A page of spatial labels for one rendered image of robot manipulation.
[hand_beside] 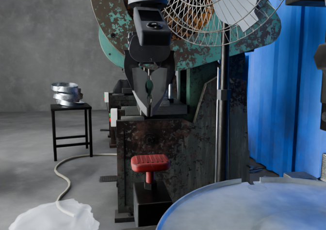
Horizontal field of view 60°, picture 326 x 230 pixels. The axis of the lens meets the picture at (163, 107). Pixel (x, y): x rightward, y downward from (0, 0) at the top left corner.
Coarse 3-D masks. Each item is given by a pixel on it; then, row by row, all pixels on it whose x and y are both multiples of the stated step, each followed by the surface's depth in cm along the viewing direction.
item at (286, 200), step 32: (192, 192) 32; (224, 192) 33; (256, 192) 33; (288, 192) 33; (320, 192) 33; (160, 224) 25; (192, 224) 26; (224, 224) 26; (256, 224) 26; (288, 224) 25; (320, 224) 25
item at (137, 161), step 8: (136, 160) 52; (144, 160) 52; (152, 160) 52; (160, 160) 52; (168, 160) 52; (136, 168) 50; (144, 168) 50; (152, 168) 50; (160, 168) 50; (168, 168) 51; (152, 176) 52
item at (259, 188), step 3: (249, 186) 35; (252, 186) 35; (255, 186) 35; (258, 186) 35; (261, 186) 35; (264, 186) 35; (252, 189) 34; (255, 189) 34; (258, 189) 34; (261, 189) 34; (264, 189) 34
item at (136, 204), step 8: (136, 184) 55; (144, 184) 53; (152, 184) 52; (160, 184) 55; (136, 192) 51; (144, 192) 51; (152, 192) 51; (160, 192) 51; (168, 192) 51; (136, 200) 49; (144, 200) 48; (152, 200) 48; (160, 200) 48; (168, 200) 48; (136, 208) 49; (144, 208) 47; (152, 208) 47; (160, 208) 47; (136, 216) 50; (144, 216) 47; (152, 216) 47; (160, 216) 48; (136, 224) 50; (144, 224) 47; (152, 224) 47
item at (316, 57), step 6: (318, 48) 23; (324, 48) 23; (318, 54) 23; (324, 54) 23; (318, 60) 23; (324, 60) 23; (318, 66) 23; (324, 66) 23; (324, 72) 24; (324, 78) 25; (324, 84) 25; (324, 90) 25; (324, 96) 25; (324, 102) 25
